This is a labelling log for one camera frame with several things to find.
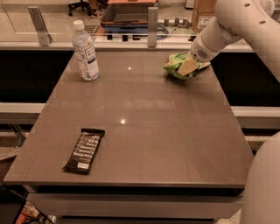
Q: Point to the left metal glass post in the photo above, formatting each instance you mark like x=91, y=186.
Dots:
x=44, y=37

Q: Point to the green rice chip bag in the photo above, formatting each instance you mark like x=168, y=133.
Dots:
x=176, y=60

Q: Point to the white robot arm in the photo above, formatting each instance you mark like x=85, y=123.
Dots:
x=248, y=20

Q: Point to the grey open crate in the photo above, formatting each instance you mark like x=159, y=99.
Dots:
x=126, y=14

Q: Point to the black snack bar wrapper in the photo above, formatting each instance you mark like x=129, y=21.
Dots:
x=84, y=151

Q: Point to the metal glass post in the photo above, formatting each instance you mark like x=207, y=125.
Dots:
x=152, y=26
x=44, y=37

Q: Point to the clear plastic water bottle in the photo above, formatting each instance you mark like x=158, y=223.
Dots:
x=84, y=52

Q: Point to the colourful items under table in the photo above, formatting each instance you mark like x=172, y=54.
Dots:
x=31, y=215

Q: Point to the cardboard box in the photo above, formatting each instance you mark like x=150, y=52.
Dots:
x=203, y=12

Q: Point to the black office chair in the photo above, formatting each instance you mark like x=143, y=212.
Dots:
x=89, y=5

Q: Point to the centre metal glass post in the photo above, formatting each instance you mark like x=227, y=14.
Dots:
x=152, y=26

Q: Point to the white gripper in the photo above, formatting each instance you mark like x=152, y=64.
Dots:
x=200, y=52

